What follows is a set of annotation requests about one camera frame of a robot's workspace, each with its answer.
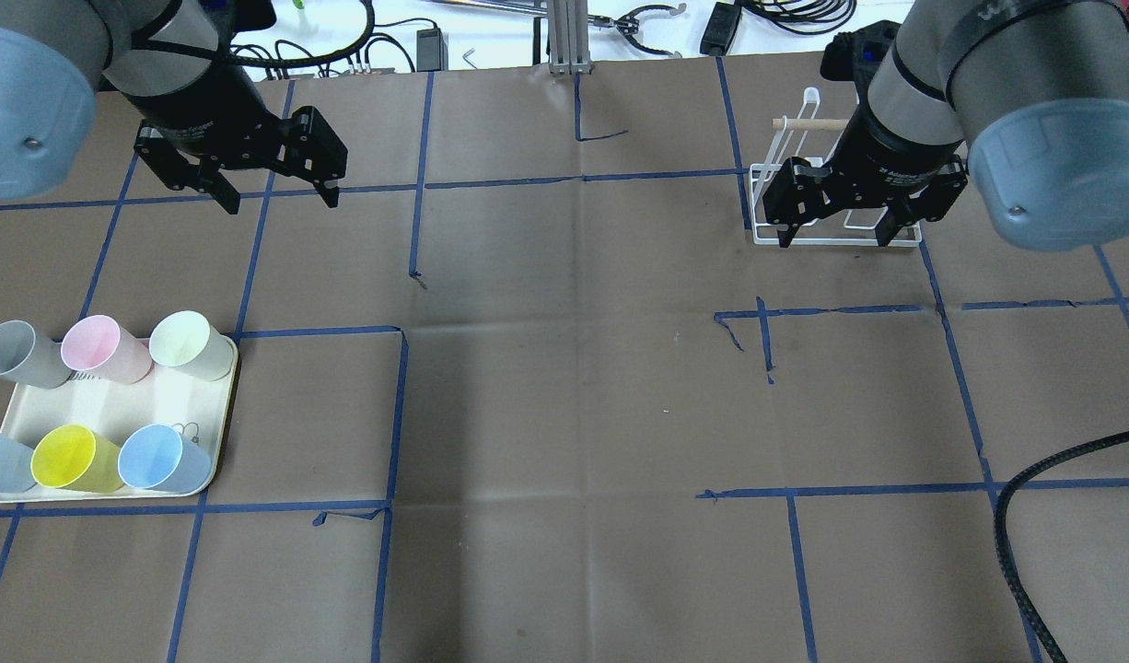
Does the black braided cable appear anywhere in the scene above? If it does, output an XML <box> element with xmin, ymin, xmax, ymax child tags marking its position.
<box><xmin>994</xmin><ymin>426</ymin><xmax>1129</xmax><ymax>663</ymax></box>

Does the light blue plastic cup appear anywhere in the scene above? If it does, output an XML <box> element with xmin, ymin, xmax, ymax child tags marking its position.
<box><xmin>0</xmin><ymin>433</ymin><xmax>37</xmax><ymax>494</ymax></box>

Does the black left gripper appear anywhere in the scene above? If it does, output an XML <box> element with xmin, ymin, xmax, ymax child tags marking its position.
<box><xmin>134</xmin><ymin>108</ymin><xmax>347</xmax><ymax>215</ymax></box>

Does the white wire cup rack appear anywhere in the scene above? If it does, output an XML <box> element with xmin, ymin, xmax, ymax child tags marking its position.
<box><xmin>746</xmin><ymin>87</ymin><xmax>889</xmax><ymax>248</ymax></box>

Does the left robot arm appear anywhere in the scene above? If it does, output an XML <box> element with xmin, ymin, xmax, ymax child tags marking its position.
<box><xmin>0</xmin><ymin>1</ymin><xmax>351</xmax><ymax>215</ymax></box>

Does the pink plastic cup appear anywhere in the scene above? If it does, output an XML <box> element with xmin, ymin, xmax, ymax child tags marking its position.
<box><xmin>60</xmin><ymin>315</ymin><xmax>155</xmax><ymax>383</ymax></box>

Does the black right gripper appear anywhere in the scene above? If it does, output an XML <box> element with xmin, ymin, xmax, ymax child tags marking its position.
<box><xmin>765</xmin><ymin>157</ymin><xmax>970</xmax><ymax>248</ymax></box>

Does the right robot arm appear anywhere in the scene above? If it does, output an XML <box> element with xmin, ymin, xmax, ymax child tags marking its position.
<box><xmin>762</xmin><ymin>1</ymin><xmax>1129</xmax><ymax>252</ymax></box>

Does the black power adapter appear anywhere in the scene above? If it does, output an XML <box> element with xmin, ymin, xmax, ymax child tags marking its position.
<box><xmin>698</xmin><ymin>1</ymin><xmax>742</xmax><ymax>56</ymax></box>

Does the metal reach grabber tool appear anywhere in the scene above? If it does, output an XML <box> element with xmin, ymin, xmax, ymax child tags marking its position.
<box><xmin>436</xmin><ymin>0</ymin><xmax>690</xmax><ymax>58</ymax></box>

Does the aluminium frame post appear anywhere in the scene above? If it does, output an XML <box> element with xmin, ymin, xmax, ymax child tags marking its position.
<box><xmin>546</xmin><ymin>0</ymin><xmax>593</xmax><ymax>76</ymax></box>

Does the grey plastic cup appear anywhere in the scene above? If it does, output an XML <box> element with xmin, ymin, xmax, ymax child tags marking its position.
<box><xmin>0</xmin><ymin>320</ymin><xmax>75</xmax><ymax>390</ymax></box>

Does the yellow plastic cup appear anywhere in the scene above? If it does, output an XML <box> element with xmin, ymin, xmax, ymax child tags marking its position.
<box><xmin>29</xmin><ymin>424</ymin><xmax>123</xmax><ymax>494</ymax></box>

